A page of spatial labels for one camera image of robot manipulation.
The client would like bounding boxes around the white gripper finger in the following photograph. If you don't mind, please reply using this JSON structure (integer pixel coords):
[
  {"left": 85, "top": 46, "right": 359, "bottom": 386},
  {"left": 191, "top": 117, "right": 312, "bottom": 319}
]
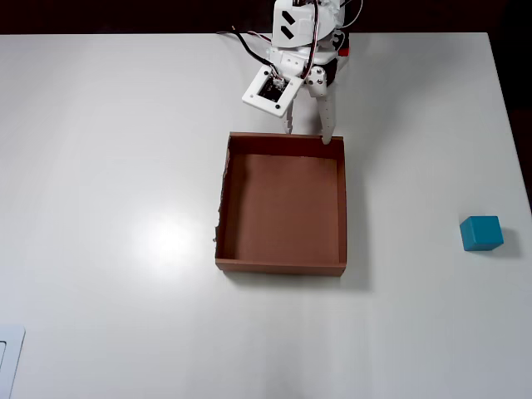
[
  {"left": 283, "top": 96, "right": 298, "bottom": 135},
  {"left": 306, "top": 65, "right": 337, "bottom": 145}
]

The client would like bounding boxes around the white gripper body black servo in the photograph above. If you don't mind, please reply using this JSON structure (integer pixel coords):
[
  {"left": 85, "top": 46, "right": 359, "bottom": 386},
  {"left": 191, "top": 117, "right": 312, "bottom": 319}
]
[{"left": 268, "top": 44, "right": 340, "bottom": 86}]

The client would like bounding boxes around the blue cube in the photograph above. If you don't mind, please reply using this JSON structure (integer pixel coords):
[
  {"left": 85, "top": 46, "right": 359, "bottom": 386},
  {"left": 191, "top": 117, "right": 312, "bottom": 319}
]
[{"left": 459, "top": 215, "right": 505, "bottom": 253}]

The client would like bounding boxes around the brown cardboard box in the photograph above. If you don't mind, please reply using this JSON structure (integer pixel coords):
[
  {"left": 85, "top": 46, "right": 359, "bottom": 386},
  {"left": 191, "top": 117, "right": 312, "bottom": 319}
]
[{"left": 214, "top": 131, "right": 348, "bottom": 278}]

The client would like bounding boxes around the white flat panel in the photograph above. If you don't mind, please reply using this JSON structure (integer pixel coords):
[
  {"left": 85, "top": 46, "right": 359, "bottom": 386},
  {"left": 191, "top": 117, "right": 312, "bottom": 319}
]
[{"left": 0, "top": 325, "right": 26, "bottom": 399}]

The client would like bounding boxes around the red white black servo wire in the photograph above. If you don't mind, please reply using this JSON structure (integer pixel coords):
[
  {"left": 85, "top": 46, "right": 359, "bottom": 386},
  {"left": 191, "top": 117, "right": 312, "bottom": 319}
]
[{"left": 307, "top": 0, "right": 325, "bottom": 79}]

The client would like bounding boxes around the black camera cable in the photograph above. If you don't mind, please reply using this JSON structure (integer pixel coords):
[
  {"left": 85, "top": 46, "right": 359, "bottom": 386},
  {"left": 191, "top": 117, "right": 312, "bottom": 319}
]
[{"left": 218, "top": 25, "right": 280, "bottom": 81}]

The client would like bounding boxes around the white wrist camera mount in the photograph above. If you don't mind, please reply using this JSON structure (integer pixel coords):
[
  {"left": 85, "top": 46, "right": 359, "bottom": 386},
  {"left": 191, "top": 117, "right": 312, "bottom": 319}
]
[{"left": 242, "top": 66, "right": 303, "bottom": 119}]

